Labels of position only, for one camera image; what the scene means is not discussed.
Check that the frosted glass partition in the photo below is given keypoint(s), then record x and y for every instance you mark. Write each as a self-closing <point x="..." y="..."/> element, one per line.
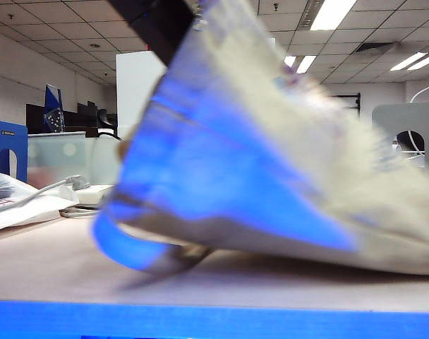
<point x="59" y="159"/>

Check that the white power strip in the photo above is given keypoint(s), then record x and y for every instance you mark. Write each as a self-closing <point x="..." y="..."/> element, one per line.
<point x="94" y="194"/>

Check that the blue metal bookend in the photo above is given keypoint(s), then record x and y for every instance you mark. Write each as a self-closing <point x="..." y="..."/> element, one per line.
<point x="6" y="141"/>

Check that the blue foreground bar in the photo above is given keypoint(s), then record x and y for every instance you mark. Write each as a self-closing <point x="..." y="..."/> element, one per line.
<point x="214" y="321"/>

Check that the cream canvas tote bag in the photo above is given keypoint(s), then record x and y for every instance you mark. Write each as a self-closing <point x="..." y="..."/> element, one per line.
<point x="271" y="159"/>

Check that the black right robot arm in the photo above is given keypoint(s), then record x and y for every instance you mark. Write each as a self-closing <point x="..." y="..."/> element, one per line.
<point x="158" y="28"/>

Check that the black wall rack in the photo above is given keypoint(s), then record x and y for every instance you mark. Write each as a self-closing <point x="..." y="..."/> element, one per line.
<point x="352" y="100"/>

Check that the ceiling air vent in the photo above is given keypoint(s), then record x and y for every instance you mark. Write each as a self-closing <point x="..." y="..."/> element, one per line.
<point x="375" y="47"/>

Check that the grey power plug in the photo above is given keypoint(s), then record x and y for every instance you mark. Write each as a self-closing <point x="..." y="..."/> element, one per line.
<point x="80" y="183"/>

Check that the grey metal bookend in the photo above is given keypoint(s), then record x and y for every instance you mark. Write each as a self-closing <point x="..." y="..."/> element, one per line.
<point x="405" y="116"/>

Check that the ceiling light panel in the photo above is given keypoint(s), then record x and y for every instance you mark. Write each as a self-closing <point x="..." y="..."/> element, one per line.
<point x="332" y="16"/>
<point x="306" y="64"/>
<point x="424" y="60"/>
<point x="408" y="61"/>
<point x="290" y="60"/>

